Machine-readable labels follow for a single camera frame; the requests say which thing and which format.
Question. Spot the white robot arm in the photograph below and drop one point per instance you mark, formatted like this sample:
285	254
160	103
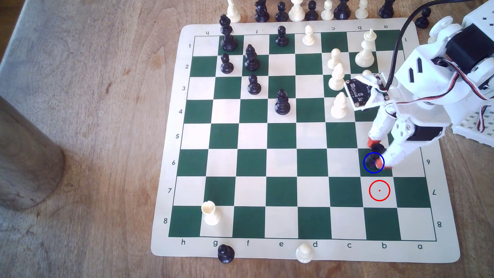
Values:
424	79

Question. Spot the black camera board white mount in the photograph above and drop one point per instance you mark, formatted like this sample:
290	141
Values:
359	92

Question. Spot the black king chess piece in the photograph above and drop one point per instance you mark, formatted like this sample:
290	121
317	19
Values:
228	40

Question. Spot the white bishop chess piece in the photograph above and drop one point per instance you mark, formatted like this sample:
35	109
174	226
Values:
339	108
337	79

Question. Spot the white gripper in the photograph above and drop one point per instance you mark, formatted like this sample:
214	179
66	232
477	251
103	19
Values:
403	130

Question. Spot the black pawn with chipped head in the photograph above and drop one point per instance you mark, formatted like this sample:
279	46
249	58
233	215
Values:
376	151

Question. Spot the green and cream chess mat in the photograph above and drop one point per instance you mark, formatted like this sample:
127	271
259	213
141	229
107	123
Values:
281	162

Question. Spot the black knight chess piece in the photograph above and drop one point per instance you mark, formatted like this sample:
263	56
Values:
262	13

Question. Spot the tall black chess piece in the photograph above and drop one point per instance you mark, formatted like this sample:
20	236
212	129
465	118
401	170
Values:
386	10
342	11

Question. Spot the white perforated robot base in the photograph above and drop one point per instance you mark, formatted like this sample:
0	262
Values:
469	125

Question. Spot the tall white chess piece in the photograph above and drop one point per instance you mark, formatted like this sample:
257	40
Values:
233	14
297	12

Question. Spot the black pawn chess piece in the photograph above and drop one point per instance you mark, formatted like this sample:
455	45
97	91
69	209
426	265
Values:
281	14
423	21
312	14
227	66
254	87
282	38
226	255

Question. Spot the white king chess piece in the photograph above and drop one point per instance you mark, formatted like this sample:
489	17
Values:
365	56

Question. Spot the black bishop chess piece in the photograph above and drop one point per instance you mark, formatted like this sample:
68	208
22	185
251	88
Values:
282	105
251	60

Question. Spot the round wooden post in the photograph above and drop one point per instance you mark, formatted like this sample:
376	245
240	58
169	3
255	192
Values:
27	166

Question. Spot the white rook chess piece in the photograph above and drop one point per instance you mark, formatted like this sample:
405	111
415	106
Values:
211	215

